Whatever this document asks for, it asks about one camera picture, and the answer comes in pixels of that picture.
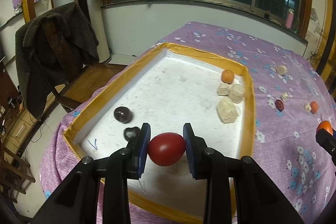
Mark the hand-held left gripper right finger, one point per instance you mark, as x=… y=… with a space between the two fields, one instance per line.
x=189 y=145

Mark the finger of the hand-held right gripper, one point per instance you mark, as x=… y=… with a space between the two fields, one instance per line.
x=326 y=141

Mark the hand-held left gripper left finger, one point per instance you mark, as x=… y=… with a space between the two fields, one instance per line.
x=145 y=145

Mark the orange mandarin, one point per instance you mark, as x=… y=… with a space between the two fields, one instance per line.
x=325 y=125
x=314 y=107
x=227 y=76

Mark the dark purple plum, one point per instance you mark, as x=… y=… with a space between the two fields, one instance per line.
x=122 y=114
x=131 y=133

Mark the red tomato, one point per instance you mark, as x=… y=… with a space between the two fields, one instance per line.
x=166 y=148

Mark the large beige corn cob chunk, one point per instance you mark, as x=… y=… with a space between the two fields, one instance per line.
x=227 y=110

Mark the yellow-taped white foam box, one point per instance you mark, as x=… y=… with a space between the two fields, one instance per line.
x=170 y=87

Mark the purple floral tablecloth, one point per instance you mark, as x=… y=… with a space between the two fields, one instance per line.
x=275 y=134

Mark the red jujube date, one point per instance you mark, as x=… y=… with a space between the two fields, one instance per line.
x=279 y=105

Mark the small beige corn cob chunk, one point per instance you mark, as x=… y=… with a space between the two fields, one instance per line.
x=284 y=96

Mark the pink bottle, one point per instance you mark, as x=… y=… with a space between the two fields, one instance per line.
x=290 y=19

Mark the wooden rack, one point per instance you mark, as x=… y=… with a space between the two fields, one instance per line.
x=13 y=169

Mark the small black object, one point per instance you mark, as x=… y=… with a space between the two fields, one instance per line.
x=267 y=15

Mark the wooden chair with dark coat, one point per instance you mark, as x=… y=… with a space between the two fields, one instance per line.
x=34 y=56

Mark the silver tower air conditioner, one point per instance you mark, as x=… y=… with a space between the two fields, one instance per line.
x=92 y=8

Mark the purple plush toy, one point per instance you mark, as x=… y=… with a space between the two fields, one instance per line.
x=17 y=5

